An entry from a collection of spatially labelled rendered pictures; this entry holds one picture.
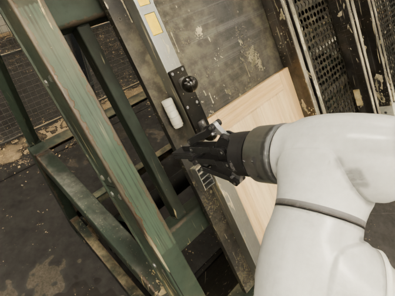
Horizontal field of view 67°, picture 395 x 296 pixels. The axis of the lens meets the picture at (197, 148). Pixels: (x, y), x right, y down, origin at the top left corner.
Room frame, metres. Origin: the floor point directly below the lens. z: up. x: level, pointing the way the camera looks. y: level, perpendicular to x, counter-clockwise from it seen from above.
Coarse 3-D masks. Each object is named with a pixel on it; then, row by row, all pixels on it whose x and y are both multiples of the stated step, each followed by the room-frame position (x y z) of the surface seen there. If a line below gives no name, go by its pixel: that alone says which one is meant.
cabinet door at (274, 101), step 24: (288, 72) 0.94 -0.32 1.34; (240, 96) 0.77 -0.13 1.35; (264, 96) 0.82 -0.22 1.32; (288, 96) 0.88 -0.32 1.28; (240, 120) 0.71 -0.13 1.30; (264, 120) 0.76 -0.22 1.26; (288, 120) 0.82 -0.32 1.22; (240, 192) 0.56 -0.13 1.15; (264, 192) 0.60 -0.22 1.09; (264, 216) 0.54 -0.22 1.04
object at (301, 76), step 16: (272, 0) 1.02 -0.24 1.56; (288, 0) 1.03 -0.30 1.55; (272, 16) 1.02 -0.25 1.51; (288, 16) 0.99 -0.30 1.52; (272, 32) 1.01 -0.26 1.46; (288, 32) 0.97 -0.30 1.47; (288, 48) 0.96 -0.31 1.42; (304, 48) 0.97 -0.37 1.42; (288, 64) 0.95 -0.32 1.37; (304, 64) 0.93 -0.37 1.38; (304, 80) 0.90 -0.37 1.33; (304, 96) 0.89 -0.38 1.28; (320, 96) 0.90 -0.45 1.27; (304, 112) 0.87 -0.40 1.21; (320, 112) 0.87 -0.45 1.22
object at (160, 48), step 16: (128, 0) 0.74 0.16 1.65; (144, 16) 0.72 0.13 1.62; (144, 32) 0.71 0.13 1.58; (160, 48) 0.69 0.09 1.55; (160, 64) 0.67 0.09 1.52; (176, 64) 0.69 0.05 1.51; (176, 96) 0.63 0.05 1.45; (192, 128) 0.59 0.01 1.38; (224, 192) 0.52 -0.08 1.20; (224, 208) 0.50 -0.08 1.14; (240, 208) 0.51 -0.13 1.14; (240, 224) 0.47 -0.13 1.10; (240, 240) 0.45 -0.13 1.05; (256, 240) 0.46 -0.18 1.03; (256, 256) 0.43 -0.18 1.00
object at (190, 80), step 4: (188, 76) 0.56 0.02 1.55; (192, 76) 0.57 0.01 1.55; (180, 80) 0.65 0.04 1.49; (184, 80) 0.56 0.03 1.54; (188, 80) 0.55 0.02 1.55; (192, 80) 0.55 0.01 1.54; (196, 80) 0.56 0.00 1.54; (180, 84) 0.64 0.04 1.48; (184, 84) 0.55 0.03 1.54; (188, 84) 0.55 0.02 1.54; (192, 84) 0.55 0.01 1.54; (196, 84) 0.55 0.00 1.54; (184, 88) 0.55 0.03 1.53; (188, 88) 0.55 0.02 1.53; (192, 88) 0.55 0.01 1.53; (196, 88) 0.55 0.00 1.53; (188, 92) 0.55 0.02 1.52; (192, 92) 0.55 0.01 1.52
